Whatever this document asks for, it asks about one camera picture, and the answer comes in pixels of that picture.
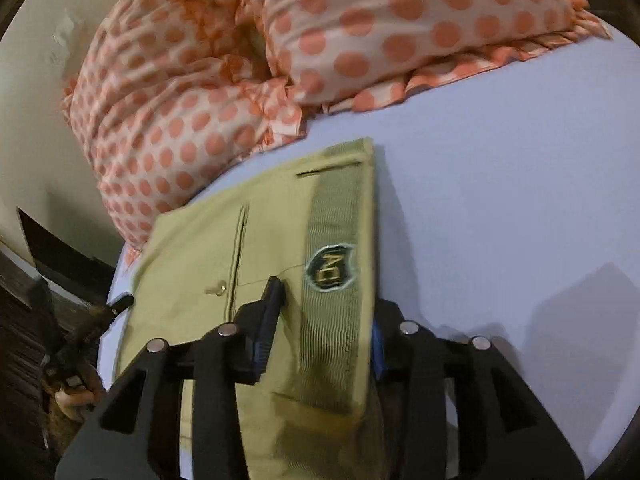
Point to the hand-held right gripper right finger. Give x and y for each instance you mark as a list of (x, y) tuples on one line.
[(376, 355)]

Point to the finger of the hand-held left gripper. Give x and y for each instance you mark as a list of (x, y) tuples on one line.
[(116, 305)]

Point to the pale blue bed sheet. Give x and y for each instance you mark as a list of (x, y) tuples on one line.
[(500, 200)]

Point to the khaki pants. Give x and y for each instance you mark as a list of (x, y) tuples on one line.
[(200, 250)]

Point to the orange polka dot pillow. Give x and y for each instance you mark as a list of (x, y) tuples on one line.
[(400, 20), (165, 125)]

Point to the person's left hand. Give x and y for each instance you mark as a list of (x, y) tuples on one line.
[(75, 401)]

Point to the dark wooden furniture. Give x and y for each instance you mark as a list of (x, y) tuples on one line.
[(60, 255)]

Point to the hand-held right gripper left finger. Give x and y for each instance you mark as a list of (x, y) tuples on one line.
[(261, 347)]

